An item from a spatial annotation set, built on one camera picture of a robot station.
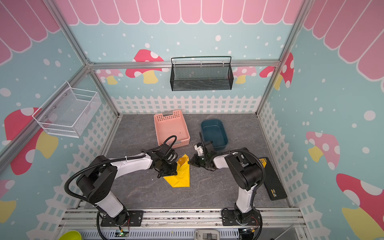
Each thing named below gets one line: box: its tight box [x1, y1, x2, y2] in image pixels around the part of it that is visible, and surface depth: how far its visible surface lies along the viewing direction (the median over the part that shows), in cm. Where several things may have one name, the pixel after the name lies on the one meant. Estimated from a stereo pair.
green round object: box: [58, 230, 82, 240], surface depth 70 cm
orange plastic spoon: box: [178, 156, 188, 166], surface depth 95 cm
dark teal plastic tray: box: [201, 119, 229, 150], surface depth 111 cm
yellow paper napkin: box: [163, 154, 190, 188], surface depth 89 cm
